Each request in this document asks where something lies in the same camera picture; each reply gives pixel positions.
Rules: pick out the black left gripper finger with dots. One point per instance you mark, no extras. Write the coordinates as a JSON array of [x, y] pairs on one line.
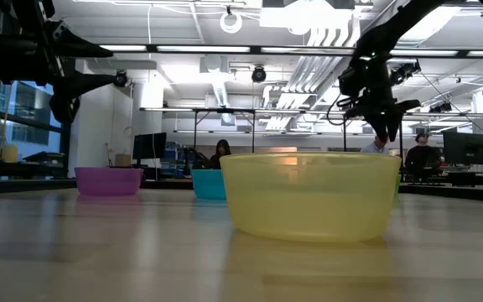
[[69, 94], [76, 45]]

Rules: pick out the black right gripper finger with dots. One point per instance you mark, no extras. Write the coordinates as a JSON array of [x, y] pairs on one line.
[[393, 121], [376, 117]]

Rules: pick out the purple plastic bowl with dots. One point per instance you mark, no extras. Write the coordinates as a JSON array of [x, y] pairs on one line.
[[108, 181]]

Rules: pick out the yellow plastic bowl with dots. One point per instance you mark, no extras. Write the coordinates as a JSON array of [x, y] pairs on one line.
[[308, 201]]

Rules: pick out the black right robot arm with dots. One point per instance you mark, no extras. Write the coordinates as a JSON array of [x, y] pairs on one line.
[[392, 33]]

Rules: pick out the large black computer monitor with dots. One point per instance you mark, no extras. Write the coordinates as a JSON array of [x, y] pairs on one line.
[[465, 147]]

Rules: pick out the cardboard box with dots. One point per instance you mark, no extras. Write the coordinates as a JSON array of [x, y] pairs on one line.
[[123, 160]]

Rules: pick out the yellow container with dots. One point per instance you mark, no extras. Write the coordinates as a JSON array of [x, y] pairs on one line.
[[9, 154]]

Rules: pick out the small black computer monitor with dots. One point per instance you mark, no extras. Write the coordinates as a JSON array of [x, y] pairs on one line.
[[149, 145]]

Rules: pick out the black ceiling light track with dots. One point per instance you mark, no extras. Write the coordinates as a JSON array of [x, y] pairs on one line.
[[254, 49]]

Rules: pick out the teal plastic bowl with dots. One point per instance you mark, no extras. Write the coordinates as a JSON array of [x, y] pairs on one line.
[[208, 184]]

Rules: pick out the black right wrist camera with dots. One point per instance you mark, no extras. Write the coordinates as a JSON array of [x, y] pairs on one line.
[[351, 81]]

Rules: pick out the black ceiling-mounted camera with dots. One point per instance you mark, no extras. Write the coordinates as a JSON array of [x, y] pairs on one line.
[[121, 79], [405, 71], [258, 74]]

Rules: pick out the black aluminium table frame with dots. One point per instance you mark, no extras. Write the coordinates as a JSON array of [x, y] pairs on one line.
[[27, 185]]

